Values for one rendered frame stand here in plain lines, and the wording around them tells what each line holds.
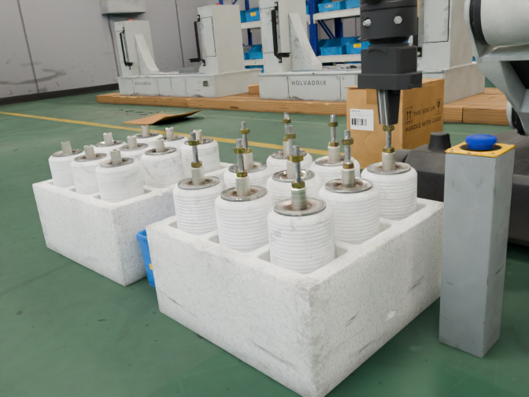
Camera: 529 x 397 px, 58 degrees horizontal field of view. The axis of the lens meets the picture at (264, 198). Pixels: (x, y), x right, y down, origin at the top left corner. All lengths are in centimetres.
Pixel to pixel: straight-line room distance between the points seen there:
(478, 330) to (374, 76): 42
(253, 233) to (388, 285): 23
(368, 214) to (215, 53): 345
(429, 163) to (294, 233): 56
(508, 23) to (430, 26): 192
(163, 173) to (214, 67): 305
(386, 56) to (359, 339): 44
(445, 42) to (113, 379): 247
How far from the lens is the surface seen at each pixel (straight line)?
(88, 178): 118
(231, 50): 420
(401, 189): 83
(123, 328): 95
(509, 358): 84
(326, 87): 325
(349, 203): 73
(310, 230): 65
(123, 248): 107
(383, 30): 79
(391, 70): 80
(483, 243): 74
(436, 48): 291
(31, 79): 717
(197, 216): 82
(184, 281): 85
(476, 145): 72
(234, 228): 74
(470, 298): 78
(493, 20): 101
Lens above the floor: 48
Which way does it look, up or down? 18 degrees down
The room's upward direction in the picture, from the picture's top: 5 degrees counter-clockwise
